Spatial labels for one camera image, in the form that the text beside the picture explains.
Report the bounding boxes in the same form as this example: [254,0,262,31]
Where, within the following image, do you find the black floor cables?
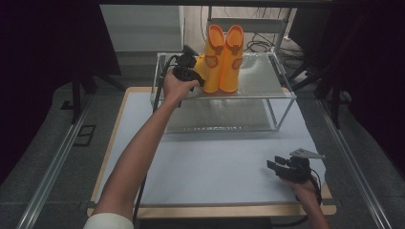
[244,31,308,62]

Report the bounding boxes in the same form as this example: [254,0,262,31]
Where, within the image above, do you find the yellow rubber rain boot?
[219,24,245,94]
[194,24,226,94]

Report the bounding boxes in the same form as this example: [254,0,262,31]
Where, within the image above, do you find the clear two-tier shoe rack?
[150,52,298,135]

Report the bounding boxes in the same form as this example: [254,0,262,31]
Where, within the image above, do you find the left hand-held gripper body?
[171,45,199,82]

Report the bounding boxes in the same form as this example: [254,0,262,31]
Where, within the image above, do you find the black stand legs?
[288,59,342,130]
[70,72,126,126]

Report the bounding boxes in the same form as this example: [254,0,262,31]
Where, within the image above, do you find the dark curtain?
[313,0,405,177]
[0,0,122,186]

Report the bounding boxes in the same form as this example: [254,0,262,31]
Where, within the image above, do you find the person's left hand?
[161,68,201,105]

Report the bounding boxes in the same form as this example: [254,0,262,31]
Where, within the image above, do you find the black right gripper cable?
[270,168,324,229]

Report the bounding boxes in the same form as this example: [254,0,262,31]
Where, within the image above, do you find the white cabinet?
[99,4,186,53]

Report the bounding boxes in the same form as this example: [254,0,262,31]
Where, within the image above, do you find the aluminium floor rail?
[317,98,394,229]
[15,94,94,229]

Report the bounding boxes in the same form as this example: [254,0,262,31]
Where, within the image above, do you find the white shirt sleeve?
[83,212,135,229]

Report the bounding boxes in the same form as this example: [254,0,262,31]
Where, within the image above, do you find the wooden framed white board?
[95,90,328,206]

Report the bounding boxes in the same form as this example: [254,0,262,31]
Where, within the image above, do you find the person's right hand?
[281,176,320,205]

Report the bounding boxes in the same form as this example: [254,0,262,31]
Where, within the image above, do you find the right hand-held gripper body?
[275,148,327,185]

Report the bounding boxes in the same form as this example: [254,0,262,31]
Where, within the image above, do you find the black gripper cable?
[133,54,180,225]
[270,168,324,229]

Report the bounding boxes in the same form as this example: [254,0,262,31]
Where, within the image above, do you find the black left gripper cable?
[133,54,180,225]

